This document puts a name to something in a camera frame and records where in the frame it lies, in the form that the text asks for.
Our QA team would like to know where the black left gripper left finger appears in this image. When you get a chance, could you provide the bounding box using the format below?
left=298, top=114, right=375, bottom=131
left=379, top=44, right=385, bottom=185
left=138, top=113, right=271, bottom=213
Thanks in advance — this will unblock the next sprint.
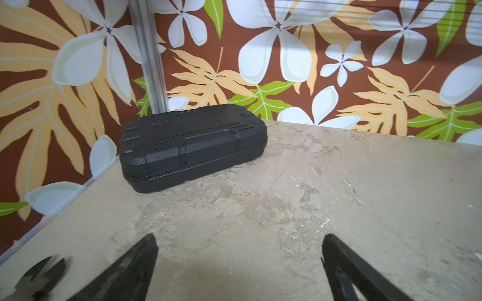
left=70, top=233, right=158, bottom=300

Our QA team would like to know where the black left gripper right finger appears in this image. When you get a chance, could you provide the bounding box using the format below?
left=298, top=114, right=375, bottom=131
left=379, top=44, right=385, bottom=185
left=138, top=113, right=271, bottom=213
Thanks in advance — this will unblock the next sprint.
left=322, top=233, right=411, bottom=300

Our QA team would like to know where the black hard plastic case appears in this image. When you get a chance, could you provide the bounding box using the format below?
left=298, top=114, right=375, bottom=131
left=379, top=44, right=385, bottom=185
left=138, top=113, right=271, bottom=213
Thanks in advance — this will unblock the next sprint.
left=119, top=104, right=268, bottom=194

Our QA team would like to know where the aluminium frame post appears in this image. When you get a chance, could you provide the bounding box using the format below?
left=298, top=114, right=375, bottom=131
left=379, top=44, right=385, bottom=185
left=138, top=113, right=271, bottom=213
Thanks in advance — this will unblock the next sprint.
left=128, top=0, right=168, bottom=114

